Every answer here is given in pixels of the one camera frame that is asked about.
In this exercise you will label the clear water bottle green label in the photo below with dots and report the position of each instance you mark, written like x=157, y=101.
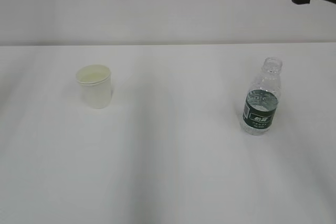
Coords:
x=262, y=98

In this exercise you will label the white paper cup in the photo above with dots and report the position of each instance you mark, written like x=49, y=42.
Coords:
x=96, y=88

